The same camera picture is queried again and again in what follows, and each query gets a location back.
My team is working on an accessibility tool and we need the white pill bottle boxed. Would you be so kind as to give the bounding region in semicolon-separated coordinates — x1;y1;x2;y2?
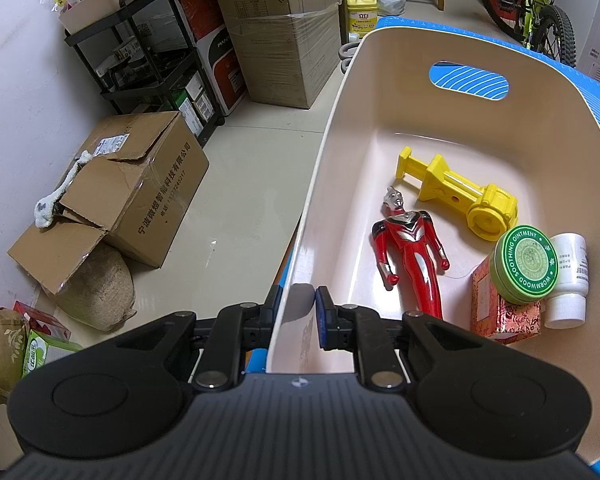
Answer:
542;232;590;330

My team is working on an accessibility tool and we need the white and red appliance box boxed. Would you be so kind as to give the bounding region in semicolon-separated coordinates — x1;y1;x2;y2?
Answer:
195;25;248;116

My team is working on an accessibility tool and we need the beige plastic bin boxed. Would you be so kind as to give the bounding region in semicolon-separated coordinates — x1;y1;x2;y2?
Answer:
265;26;600;466

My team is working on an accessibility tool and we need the taped cardboard box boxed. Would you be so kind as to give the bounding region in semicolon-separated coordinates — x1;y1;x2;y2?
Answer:
227;2;342;109

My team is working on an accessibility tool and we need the black metal rack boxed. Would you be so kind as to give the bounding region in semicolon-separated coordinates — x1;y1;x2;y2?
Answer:
64;0;226;147

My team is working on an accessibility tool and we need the flat red carton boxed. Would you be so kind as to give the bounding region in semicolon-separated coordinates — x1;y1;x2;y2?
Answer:
12;301;72;343

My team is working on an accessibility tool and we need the grey coiled hose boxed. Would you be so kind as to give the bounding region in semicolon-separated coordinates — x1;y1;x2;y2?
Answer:
337;42;361;73

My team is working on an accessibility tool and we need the yellow detergent jug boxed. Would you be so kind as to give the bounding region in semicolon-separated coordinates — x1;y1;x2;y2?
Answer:
346;0;378;43

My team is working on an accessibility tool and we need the brown patterned bag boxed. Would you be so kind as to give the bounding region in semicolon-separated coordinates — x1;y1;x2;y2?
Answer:
0;302;28;426

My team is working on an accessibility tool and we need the dirty white bone toy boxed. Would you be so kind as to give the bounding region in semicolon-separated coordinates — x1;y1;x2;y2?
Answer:
34;150;93;228

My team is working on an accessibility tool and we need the green round ointment tin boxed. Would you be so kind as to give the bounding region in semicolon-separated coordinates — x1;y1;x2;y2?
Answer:
490;224;560;306

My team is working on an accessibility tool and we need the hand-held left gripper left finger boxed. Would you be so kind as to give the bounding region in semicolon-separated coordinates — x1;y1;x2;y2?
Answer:
114;284;285;393

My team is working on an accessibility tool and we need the yellow plastic toy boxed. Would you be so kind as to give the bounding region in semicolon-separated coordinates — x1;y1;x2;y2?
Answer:
396;146;520;243

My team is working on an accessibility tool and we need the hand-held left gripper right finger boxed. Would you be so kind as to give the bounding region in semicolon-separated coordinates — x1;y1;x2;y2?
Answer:
314;285;486;393

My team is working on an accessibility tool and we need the red cardboard box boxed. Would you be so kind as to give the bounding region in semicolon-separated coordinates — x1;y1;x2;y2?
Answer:
179;0;226;43

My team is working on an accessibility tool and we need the red patterned box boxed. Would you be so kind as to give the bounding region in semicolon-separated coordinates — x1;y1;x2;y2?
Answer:
470;255;545;338

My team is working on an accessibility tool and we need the green and white carton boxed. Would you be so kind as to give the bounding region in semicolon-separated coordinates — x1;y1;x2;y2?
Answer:
21;330;83;378

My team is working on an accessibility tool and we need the stack of small boxes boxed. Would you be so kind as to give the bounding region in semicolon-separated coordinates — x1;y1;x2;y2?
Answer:
95;40;216;136

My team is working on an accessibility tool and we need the red and silver action figure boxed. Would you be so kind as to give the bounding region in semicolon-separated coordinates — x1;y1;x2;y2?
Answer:
371;186;451;321

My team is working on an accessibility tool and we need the torn open cardboard box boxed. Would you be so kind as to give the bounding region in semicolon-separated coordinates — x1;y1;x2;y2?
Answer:
7;110;211;296

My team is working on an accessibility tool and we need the burlap sack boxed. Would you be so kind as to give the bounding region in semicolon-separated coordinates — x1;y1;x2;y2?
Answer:
42;245;137;332

